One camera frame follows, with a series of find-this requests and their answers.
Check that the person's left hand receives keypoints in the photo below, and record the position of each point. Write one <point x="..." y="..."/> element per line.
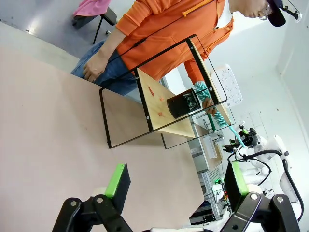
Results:
<point x="208" y="104"/>

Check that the person in orange hoodie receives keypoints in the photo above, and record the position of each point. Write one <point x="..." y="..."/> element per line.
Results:
<point x="169" y="24"/>

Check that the long red paper scrap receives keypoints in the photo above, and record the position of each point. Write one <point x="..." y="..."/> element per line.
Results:
<point x="150" y="91"/>

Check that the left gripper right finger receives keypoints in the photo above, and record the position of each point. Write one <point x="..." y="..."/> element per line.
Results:
<point x="235" y="188"/>

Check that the person's left forearm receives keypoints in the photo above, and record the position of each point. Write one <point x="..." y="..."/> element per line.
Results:
<point x="193" y="71"/>

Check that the white plastic button device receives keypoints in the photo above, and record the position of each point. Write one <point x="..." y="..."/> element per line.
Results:
<point x="229" y="82"/>

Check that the black frame wooden shelf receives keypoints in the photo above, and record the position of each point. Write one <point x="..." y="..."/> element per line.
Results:
<point x="154" y="106"/>

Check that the eyeglasses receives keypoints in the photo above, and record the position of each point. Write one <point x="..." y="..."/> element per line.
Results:
<point x="266" y="10"/>

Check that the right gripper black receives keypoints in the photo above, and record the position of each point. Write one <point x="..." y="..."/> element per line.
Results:
<point x="251" y="140"/>

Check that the person's right forearm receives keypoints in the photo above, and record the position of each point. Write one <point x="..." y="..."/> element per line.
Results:
<point x="112" y="43"/>

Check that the navy cap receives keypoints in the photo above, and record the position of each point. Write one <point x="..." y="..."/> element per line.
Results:
<point x="276" y="14"/>

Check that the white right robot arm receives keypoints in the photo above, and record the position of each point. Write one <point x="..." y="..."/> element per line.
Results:
<point x="277" y="147"/>

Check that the black mesh pen cup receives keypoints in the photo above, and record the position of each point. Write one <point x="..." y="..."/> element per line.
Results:
<point x="181" y="104"/>

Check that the teal microfiber duster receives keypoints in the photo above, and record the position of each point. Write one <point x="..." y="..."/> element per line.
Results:
<point x="220" y="119"/>

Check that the white head-mounted camera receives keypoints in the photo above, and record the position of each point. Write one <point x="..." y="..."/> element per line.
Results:
<point x="295" y="15"/>

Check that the pink cloth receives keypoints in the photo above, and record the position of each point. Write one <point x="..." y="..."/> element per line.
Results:
<point x="91" y="7"/>

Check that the grey black-legged chair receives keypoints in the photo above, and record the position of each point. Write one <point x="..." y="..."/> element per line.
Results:
<point x="109" y="15"/>

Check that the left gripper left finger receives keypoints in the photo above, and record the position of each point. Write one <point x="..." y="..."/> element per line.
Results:
<point x="116" y="191"/>

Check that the person's right hand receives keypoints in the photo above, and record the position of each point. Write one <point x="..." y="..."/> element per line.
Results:
<point x="93" y="70"/>

